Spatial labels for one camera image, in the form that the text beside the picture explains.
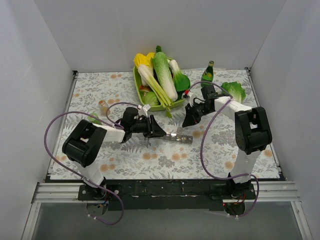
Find grey weekly pill organizer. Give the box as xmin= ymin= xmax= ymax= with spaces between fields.
xmin=160 ymin=127 xmax=193 ymax=145

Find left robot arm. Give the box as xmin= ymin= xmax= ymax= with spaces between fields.
xmin=62 ymin=107 xmax=167 ymax=200

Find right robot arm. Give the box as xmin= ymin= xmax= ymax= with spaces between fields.
xmin=182 ymin=82 xmax=272 ymax=199

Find green plastic basket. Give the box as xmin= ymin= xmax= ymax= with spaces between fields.
xmin=133 ymin=57 xmax=184 ymax=111

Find bok choy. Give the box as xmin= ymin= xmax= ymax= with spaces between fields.
xmin=168 ymin=59 xmax=191 ymax=92

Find round green cabbage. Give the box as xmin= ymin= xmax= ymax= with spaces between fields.
xmin=142 ymin=91 xmax=160 ymax=107

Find green glass bottle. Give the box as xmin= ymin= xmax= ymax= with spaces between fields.
xmin=200 ymin=60 xmax=214 ymax=88

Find celery stalks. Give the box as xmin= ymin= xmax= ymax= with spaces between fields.
xmin=138 ymin=64 xmax=173 ymax=118

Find romaine lettuce head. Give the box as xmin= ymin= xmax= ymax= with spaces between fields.
xmin=221 ymin=81 xmax=246 ymax=104

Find napa cabbage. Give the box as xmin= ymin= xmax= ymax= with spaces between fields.
xmin=152 ymin=51 xmax=178 ymax=102

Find green pill bottle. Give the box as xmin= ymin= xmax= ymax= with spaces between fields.
xmin=87 ymin=112 xmax=102 ymax=125

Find yellow leafy cabbage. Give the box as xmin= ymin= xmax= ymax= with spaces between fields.
xmin=133 ymin=52 xmax=156 ymax=73

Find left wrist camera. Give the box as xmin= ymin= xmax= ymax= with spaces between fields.
xmin=137 ymin=104 xmax=151 ymax=118

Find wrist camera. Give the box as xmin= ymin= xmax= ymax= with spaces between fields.
xmin=137 ymin=104 xmax=151 ymax=118
xmin=182 ymin=89 xmax=196 ymax=107

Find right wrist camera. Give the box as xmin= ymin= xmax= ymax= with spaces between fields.
xmin=182 ymin=89 xmax=196 ymax=107

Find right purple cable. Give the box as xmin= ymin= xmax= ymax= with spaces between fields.
xmin=183 ymin=80 xmax=260 ymax=218

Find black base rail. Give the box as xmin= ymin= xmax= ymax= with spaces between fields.
xmin=77 ymin=179 xmax=256 ymax=211

